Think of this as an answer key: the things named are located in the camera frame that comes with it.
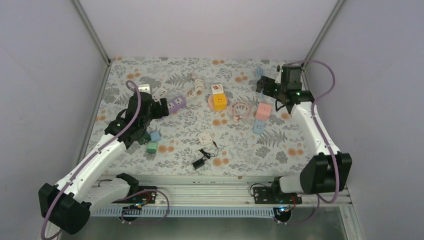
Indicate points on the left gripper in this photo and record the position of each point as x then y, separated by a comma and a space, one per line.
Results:
158, 113

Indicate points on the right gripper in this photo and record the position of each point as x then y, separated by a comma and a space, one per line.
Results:
261, 83

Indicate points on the pink cube socket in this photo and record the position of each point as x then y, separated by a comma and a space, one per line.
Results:
263, 112

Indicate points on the blue cube socket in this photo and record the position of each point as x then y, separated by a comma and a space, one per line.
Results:
155, 136

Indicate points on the dark green cube socket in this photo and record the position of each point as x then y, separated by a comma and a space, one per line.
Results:
145, 139

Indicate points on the white cube socket with sticker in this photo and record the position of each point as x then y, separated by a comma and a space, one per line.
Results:
217, 89

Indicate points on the yellow cube socket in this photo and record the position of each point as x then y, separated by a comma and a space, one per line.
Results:
219, 102

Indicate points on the black power adapter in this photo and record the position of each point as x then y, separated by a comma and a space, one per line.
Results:
205, 156

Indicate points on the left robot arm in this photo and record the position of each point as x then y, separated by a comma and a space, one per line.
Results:
69, 203

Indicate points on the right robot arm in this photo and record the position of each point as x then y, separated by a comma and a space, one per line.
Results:
326, 173

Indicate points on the purple power strip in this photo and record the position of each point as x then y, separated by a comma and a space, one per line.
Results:
176, 104

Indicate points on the white power strip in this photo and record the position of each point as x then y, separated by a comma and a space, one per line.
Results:
159, 94

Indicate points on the light green cube socket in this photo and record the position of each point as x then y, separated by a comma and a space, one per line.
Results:
152, 147

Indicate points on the blue power strip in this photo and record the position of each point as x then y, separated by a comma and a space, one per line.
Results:
258, 127

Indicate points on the pink round power socket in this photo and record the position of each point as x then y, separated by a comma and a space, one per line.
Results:
211, 104

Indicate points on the white cube adapter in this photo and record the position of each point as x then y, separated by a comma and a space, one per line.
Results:
205, 138

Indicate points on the floral table mat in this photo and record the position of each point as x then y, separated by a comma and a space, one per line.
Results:
280, 150

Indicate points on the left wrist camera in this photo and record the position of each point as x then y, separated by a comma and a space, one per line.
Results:
145, 88

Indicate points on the aluminium rail base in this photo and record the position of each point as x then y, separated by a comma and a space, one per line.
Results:
184, 199

